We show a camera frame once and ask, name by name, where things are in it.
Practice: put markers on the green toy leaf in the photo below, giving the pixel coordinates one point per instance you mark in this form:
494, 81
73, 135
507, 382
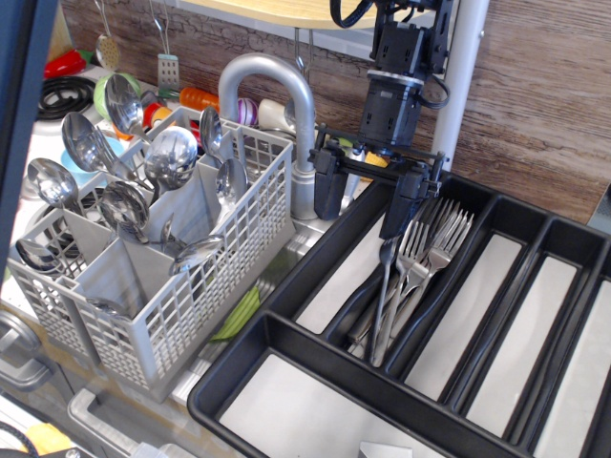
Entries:
241, 314

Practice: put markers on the orange toy carrot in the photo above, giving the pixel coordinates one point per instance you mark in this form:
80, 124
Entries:
198, 99

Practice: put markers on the silver kitchen faucet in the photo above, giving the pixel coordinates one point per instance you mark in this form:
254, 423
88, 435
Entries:
303, 172

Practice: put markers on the hanging metal spatula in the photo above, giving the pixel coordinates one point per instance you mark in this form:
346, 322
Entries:
168, 63

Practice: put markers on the red toy pepper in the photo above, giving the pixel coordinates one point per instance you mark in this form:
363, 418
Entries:
69, 63

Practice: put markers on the yellow cloth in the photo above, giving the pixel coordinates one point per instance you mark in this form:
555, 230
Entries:
46, 438

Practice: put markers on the yellow toy corn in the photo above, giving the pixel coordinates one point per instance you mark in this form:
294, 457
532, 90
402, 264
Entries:
375, 160

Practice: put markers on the white metal post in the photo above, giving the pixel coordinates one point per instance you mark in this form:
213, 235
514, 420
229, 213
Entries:
467, 35

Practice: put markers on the silver fork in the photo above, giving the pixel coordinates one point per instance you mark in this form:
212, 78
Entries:
386, 255
441, 249
410, 250
433, 212

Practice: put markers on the green plastic cup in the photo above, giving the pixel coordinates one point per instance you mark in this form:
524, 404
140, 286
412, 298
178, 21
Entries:
99, 93

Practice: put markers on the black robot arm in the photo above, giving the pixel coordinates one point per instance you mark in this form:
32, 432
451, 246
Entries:
410, 46

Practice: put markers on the grey plastic cutlery basket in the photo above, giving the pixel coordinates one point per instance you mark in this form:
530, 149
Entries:
171, 317

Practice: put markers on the hanging slotted spoon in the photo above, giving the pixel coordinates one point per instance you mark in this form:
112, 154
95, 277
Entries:
106, 48

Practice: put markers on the white toy cup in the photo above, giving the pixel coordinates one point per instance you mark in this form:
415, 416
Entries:
271, 115

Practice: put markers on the silver fork in tray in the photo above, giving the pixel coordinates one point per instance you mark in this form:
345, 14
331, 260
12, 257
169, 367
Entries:
410, 250
441, 249
433, 212

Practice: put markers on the black stove burner coil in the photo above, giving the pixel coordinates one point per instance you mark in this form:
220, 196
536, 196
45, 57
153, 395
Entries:
64, 94

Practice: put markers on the black cutlery tray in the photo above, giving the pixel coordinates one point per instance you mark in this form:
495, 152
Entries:
507, 355

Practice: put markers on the light wooden shelf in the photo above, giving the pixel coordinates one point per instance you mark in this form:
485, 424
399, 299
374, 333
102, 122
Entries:
298, 14

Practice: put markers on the purple striped toy ball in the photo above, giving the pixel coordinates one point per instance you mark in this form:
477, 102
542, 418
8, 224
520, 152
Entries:
248, 111

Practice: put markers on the silver spoon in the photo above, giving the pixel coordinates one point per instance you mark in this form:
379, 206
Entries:
54, 184
171, 159
124, 107
90, 151
39, 258
110, 308
230, 186
196, 253
211, 135
126, 211

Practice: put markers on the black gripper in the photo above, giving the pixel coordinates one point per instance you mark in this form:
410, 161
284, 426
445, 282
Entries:
377, 167

